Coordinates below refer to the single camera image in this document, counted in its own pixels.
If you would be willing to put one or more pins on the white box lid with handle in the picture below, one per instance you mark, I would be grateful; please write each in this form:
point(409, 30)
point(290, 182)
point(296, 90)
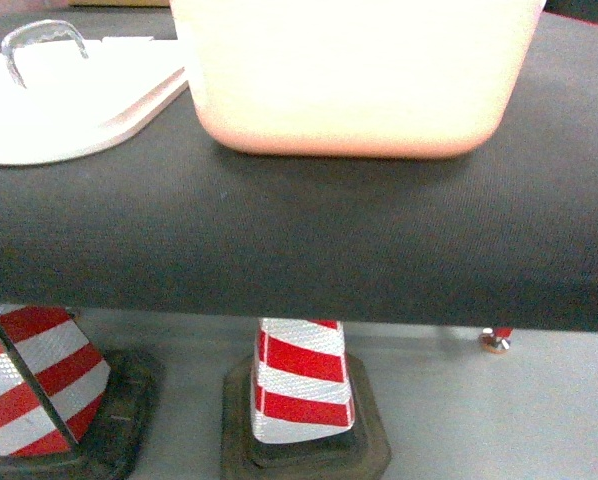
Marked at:
point(63, 97)

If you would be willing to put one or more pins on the black table mat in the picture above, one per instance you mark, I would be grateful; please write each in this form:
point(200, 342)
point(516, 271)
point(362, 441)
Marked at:
point(172, 221)

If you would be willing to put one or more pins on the red white traffic cone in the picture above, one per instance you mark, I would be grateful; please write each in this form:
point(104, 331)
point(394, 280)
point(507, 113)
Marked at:
point(67, 409)
point(301, 407)

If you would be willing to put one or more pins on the pink plastic storage box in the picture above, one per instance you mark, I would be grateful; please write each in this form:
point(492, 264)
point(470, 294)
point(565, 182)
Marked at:
point(378, 79)

